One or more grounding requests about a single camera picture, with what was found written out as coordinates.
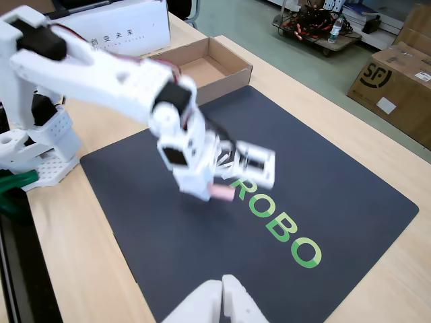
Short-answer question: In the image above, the pink tube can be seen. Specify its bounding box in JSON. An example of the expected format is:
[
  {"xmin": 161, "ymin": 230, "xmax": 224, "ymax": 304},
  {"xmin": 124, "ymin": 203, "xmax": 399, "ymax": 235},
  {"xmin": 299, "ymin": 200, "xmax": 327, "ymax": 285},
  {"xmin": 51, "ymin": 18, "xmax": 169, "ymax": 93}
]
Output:
[{"xmin": 208, "ymin": 183, "xmax": 236, "ymax": 203}]

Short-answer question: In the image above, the dark WOWROBO printed mat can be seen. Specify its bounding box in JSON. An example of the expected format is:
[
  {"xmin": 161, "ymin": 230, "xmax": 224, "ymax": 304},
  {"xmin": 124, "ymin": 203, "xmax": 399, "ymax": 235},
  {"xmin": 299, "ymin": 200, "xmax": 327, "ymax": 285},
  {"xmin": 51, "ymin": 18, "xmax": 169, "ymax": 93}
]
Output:
[{"xmin": 79, "ymin": 85, "xmax": 420, "ymax": 323}]

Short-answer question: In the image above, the open brown cardboard tray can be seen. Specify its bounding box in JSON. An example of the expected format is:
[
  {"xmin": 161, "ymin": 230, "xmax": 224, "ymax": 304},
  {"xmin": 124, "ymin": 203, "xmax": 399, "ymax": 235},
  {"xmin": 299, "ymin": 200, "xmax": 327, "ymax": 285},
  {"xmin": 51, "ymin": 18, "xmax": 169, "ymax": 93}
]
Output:
[{"xmin": 147, "ymin": 36, "xmax": 253, "ymax": 107}]

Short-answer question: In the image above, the long white printed box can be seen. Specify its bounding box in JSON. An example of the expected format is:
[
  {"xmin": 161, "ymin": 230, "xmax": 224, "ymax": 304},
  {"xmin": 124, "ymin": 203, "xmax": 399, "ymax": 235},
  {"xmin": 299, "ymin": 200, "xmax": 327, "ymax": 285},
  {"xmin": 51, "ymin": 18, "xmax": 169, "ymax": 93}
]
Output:
[{"xmin": 46, "ymin": 0, "xmax": 172, "ymax": 59}]

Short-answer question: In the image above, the black furniture piece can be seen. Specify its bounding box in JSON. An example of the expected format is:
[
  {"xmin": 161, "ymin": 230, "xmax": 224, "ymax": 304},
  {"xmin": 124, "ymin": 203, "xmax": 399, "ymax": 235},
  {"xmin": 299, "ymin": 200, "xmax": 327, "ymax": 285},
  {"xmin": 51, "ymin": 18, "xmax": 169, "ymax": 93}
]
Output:
[{"xmin": 167, "ymin": 0, "xmax": 201, "ymax": 30}]

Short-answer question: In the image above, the flat wheeled cart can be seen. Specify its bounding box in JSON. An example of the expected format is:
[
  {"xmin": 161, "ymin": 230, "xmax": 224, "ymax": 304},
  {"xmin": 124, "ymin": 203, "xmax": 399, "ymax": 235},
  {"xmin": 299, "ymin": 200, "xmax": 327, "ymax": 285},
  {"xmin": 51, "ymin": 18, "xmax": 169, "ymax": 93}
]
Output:
[{"xmin": 271, "ymin": 13, "xmax": 363, "ymax": 58}]

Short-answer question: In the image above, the green table clamp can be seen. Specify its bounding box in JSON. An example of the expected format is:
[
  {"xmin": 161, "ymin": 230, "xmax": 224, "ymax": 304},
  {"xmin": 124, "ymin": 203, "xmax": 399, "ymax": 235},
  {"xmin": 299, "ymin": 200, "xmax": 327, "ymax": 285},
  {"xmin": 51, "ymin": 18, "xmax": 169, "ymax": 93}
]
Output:
[{"xmin": 0, "ymin": 170, "xmax": 38, "ymax": 216}]

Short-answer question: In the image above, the black flat object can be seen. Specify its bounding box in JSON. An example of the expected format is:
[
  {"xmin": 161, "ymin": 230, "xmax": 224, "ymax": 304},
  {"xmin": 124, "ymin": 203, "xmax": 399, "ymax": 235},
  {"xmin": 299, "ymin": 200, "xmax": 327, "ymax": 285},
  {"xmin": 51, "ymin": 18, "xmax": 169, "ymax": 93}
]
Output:
[{"xmin": 45, "ymin": 0, "xmax": 114, "ymax": 20}]

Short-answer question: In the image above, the clear plastic water bottle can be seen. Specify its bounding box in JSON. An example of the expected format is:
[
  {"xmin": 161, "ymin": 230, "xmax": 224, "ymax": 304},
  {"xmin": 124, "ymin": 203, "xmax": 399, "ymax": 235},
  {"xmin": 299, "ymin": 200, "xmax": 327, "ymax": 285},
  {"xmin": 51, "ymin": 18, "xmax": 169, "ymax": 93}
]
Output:
[{"xmin": 327, "ymin": 13, "xmax": 346, "ymax": 44}]

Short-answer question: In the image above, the SF printed cardboard box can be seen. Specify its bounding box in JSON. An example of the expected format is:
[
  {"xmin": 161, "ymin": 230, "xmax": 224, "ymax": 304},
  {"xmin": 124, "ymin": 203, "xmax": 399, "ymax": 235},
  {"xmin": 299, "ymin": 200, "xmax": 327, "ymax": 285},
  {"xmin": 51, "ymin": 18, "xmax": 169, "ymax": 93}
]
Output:
[{"xmin": 346, "ymin": 40, "xmax": 431, "ymax": 151}]

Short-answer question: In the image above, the stack of blue books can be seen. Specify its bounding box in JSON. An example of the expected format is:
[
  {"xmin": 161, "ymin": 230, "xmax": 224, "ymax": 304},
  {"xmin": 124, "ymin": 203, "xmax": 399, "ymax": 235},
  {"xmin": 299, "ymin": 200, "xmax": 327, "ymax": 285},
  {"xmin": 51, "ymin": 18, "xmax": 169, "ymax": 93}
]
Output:
[{"xmin": 341, "ymin": 1, "xmax": 381, "ymax": 30}]

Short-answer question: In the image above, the brown cardboard piece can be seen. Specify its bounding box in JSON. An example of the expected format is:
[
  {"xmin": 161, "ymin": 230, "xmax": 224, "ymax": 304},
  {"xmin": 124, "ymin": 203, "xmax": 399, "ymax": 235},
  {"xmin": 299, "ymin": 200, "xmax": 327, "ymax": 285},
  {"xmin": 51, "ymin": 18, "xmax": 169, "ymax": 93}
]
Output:
[{"xmin": 0, "ymin": 0, "xmax": 57, "ymax": 16}]

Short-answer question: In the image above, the black power adapter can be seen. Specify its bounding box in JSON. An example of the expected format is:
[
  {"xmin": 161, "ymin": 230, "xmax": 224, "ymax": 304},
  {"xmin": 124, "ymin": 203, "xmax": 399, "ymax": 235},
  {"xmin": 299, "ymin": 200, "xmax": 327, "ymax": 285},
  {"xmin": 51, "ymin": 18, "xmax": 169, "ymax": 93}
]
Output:
[{"xmin": 362, "ymin": 18, "xmax": 383, "ymax": 34}]

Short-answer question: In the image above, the white low shelf board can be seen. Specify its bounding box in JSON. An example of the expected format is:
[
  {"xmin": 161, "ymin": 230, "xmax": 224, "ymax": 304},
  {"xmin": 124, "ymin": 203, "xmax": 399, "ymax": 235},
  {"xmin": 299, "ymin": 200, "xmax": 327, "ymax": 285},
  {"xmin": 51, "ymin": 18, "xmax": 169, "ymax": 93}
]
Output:
[{"xmin": 350, "ymin": 13, "xmax": 405, "ymax": 51}]

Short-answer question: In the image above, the plain brown cardboard box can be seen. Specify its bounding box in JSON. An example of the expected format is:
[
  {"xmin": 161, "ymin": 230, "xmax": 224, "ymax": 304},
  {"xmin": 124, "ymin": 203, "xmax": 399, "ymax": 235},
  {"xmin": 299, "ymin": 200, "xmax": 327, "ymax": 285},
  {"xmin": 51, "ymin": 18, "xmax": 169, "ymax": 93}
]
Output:
[{"xmin": 391, "ymin": 2, "xmax": 431, "ymax": 58}]

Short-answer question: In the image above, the black camera cable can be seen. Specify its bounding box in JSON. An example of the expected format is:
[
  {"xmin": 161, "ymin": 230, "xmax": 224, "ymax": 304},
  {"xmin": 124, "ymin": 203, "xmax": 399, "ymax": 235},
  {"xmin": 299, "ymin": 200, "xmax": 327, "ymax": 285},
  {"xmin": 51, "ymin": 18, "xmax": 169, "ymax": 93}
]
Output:
[{"xmin": 201, "ymin": 112, "xmax": 243, "ymax": 152}]

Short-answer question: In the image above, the white gripper camera mount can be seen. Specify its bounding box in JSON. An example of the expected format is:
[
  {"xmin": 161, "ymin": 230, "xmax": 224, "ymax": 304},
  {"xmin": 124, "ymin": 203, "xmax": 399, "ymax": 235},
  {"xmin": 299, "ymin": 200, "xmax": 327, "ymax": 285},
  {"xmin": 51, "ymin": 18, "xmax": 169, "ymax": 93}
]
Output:
[{"xmin": 215, "ymin": 139, "xmax": 277, "ymax": 190}]

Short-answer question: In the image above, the tangle of black red cables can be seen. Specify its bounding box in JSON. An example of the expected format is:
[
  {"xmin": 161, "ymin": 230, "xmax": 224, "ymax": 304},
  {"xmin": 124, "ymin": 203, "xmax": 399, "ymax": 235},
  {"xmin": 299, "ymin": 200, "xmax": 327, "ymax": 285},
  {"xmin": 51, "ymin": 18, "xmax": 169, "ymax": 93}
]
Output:
[{"xmin": 281, "ymin": 3, "xmax": 354, "ymax": 41}]

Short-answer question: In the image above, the black table edge rail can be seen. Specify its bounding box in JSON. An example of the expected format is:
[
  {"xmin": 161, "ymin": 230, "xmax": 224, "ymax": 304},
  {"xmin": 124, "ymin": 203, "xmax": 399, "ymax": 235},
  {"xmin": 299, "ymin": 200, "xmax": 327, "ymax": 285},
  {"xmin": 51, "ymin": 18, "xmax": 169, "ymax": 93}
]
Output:
[{"xmin": 0, "ymin": 188, "xmax": 65, "ymax": 323}]

